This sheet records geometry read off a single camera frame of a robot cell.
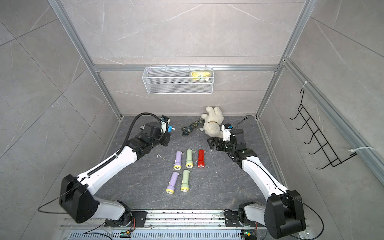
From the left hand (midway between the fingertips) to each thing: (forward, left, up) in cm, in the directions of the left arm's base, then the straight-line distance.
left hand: (168, 130), depth 81 cm
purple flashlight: (-11, -4, -20) cm, 23 cm away
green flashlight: (-11, -11, -20) cm, 25 cm away
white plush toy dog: (+19, -28, -14) cm, 37 cm away
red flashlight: (-8, -18, -21) cm, 29 cm away
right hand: (-4, -26, -5) cm, 27 cm away
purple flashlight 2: (-25, 0, -20) cm, 32 cm away
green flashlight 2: (-24, -8, -19) cm, 32 cm away
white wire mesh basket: (+39, -4, +7) cm, 40 cm away
